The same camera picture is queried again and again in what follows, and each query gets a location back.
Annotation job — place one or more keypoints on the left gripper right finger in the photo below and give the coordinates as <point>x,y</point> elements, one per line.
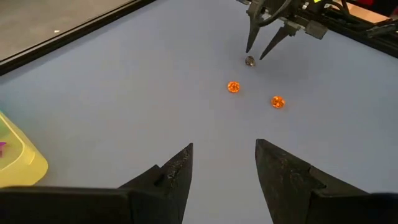
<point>286,186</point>

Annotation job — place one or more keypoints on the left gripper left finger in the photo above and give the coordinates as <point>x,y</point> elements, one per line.
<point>168,193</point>

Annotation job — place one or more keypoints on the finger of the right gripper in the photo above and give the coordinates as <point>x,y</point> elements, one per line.
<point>278,40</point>
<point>252,31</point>

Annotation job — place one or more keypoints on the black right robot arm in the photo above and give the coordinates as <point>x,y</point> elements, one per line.
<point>329,9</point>

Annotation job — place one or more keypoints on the grey skull decoration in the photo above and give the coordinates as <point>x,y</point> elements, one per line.
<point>250,61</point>

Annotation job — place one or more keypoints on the orange pumpkin decoration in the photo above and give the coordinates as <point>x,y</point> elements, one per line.
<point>234,87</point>
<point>278,102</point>

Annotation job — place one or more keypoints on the light wooden side board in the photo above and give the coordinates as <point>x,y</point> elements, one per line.
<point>363,12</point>

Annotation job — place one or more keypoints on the yellow-green plastic bin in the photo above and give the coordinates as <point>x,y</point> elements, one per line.
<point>28,168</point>

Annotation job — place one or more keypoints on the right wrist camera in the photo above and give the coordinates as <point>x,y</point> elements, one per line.
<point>316,29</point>

